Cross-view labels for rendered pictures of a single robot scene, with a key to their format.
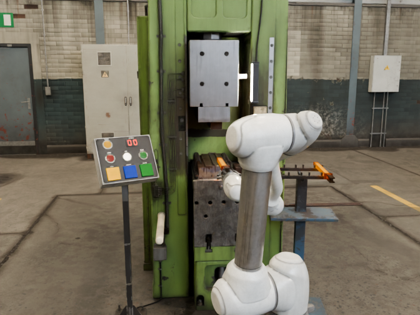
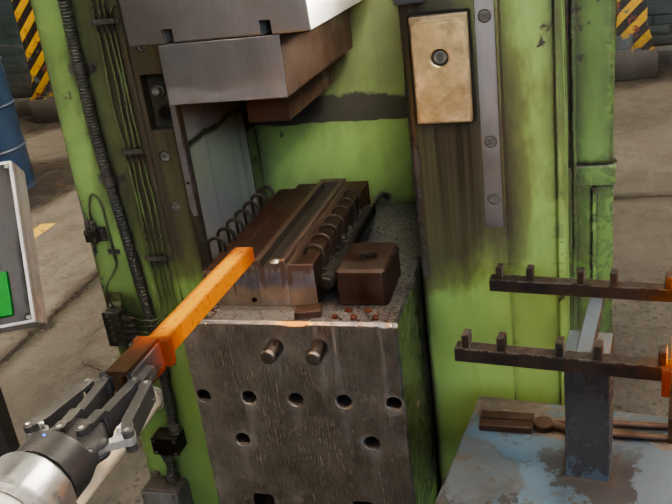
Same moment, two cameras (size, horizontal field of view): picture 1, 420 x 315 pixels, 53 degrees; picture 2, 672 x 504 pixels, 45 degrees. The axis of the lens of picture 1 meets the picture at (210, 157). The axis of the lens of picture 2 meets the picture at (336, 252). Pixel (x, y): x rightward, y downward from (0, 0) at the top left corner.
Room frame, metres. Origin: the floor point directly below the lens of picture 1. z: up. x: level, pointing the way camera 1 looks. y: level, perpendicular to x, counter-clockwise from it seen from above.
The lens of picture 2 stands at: (1.49, -0.64, 1.52)
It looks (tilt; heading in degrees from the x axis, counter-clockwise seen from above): 23 degrees down; 23
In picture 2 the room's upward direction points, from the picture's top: 8 degrees counter-clockwise
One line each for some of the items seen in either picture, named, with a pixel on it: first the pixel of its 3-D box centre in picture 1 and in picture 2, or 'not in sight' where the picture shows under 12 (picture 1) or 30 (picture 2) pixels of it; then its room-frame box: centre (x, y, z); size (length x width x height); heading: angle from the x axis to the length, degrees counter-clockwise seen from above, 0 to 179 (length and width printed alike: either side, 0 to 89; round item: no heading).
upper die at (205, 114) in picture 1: (210, 111); (267, 46); (2.81, -0.01, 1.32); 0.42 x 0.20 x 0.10; 5
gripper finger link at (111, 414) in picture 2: not in sight; (112, 414); (2.08, -0.11, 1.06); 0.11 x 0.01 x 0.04; 0
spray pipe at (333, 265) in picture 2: not in sight; (349, 243); (2.78, -0.13, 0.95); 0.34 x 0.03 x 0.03; 5
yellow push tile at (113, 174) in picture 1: (113, 174); not in sight; (2.31, 0.55, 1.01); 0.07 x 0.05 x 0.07; 120
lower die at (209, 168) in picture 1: (210, 164); (296, 235); (2.81, -0.01, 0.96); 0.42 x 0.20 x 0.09; 5
